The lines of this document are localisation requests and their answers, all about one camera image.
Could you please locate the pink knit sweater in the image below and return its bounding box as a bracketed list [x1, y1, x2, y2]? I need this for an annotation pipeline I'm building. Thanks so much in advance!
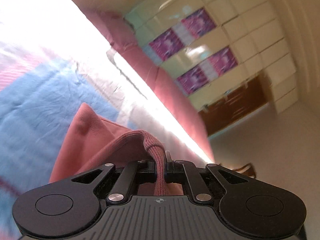
[49, 103, 183, 196]

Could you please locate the brown wooden chair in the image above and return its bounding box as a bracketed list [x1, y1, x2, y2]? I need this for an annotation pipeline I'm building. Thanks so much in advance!
[233, 163, 257, 179]

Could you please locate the brown wooden door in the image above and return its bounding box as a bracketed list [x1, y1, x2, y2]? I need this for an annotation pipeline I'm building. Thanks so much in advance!
[199, 74, 268, 136]

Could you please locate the lower left purple poster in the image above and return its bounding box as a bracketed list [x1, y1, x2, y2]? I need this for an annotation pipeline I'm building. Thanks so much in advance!
[176, 66, 209, 95]

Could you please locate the purple poster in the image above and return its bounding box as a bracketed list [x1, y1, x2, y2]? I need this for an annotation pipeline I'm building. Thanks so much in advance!
[181, 8, 216, 38]
[208, 47, 238, 76]
[149, 28, 184, 61]
[176, 66, 209, 95]

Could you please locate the lower right purple poster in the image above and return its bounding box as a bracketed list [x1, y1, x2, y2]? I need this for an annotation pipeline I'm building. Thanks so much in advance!
[208, 47, 238, 76]

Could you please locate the blue white patterned bedsheet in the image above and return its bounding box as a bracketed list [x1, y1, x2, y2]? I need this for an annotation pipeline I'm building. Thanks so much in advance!
[1, 0, 205, 239]

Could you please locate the upper left purple poster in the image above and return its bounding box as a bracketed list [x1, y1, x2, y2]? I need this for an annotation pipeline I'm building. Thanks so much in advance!
[149, 28, 184, 61]

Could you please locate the cream glossy wardrobe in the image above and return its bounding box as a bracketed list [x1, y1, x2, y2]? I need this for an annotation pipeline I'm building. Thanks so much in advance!
[125, 0, 298, 113]

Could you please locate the pink quilted blanket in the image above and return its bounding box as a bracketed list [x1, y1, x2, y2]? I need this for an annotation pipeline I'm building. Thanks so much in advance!
[83, 9, 214, 164]

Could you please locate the upper right purple poster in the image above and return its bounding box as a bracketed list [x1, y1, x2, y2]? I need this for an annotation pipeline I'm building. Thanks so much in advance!
[181, 8, 216, 38]

